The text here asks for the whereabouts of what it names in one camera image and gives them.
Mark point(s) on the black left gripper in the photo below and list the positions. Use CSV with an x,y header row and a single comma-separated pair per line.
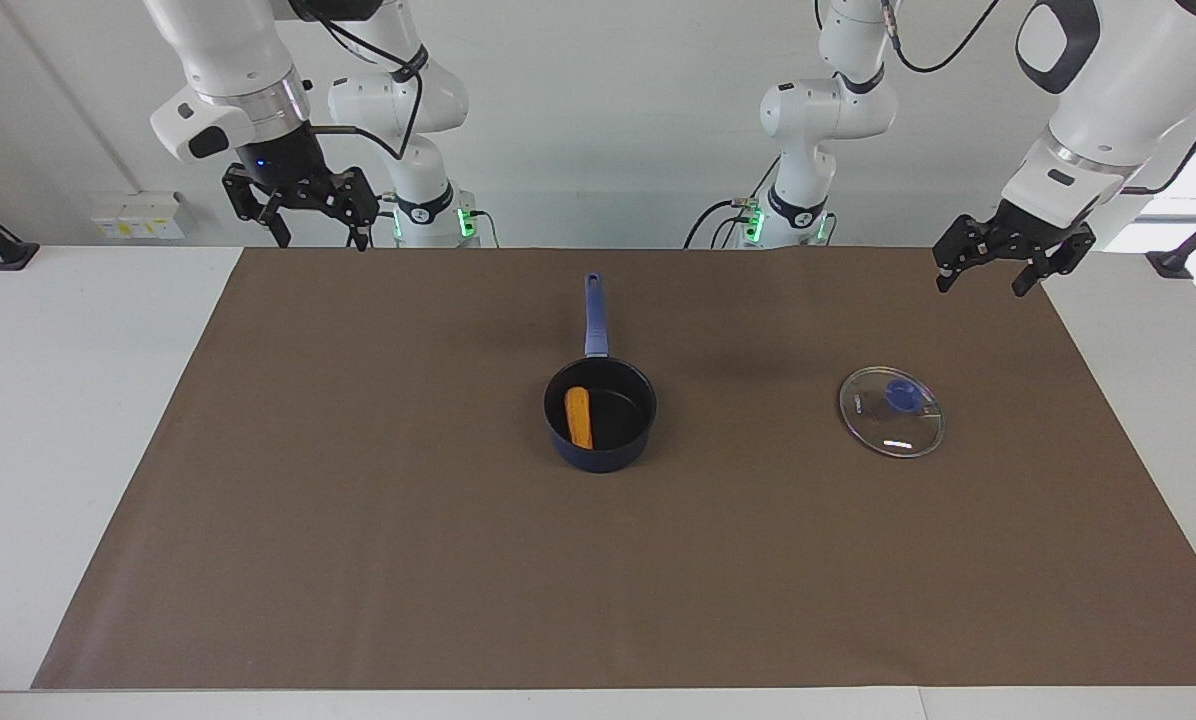
x,y
1038,230

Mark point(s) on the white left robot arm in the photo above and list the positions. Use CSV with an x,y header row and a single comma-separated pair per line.
x,y
828,110

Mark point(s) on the yellow corn cob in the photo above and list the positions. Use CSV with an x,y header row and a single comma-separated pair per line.
x,y
579,415

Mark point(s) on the white wall socket box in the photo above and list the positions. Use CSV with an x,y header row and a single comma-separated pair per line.
x,y
138,215

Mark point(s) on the dark blue saucepan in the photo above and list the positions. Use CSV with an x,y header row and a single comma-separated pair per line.
x,y
598,460

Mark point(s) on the brown table mat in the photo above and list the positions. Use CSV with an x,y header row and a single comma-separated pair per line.
x,y
758,560

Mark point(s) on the glass lid with blue knob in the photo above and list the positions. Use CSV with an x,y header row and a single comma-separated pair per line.
x,y
908,435

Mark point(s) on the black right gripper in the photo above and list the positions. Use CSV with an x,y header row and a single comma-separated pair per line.
x,y
288,165

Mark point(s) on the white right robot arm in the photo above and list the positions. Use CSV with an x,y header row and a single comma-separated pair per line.
x,y
398,100

